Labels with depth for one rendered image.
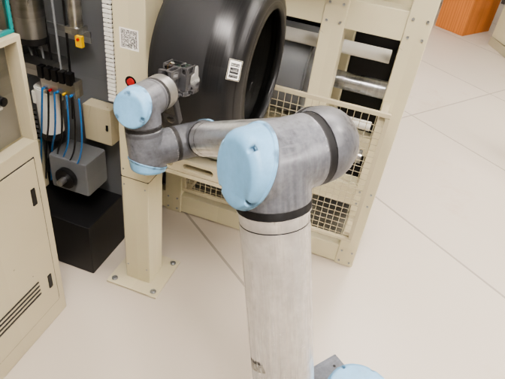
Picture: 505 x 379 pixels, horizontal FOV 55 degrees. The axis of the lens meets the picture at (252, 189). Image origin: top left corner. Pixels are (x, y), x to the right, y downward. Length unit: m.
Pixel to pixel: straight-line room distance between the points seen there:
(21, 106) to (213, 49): 0.70
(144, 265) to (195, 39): 1.26
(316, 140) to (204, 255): 1.99
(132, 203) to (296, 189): 1.55
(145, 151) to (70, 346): 1.30
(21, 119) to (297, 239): 1.30
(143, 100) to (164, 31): 0.43
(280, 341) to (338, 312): 1.70
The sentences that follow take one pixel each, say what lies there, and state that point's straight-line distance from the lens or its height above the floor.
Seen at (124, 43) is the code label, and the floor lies 1.20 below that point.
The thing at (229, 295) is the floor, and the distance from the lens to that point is 2.45.
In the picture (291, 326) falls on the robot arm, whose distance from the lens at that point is 0.79.
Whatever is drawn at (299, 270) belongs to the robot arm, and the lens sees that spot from 0.74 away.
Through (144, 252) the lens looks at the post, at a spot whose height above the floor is 0.21.
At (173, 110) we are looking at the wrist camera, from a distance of 1.34.
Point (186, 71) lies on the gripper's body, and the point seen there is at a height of 1.32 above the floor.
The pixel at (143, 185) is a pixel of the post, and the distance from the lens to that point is 2.08.
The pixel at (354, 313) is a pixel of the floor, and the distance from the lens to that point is 2.52.
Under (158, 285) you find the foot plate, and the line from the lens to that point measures 2.47.
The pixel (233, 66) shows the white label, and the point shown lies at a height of 1.29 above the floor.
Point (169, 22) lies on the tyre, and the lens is 1.52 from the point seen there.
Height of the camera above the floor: 1.85
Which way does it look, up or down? 36 degrees down
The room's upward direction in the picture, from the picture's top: 8 degrees clockwise
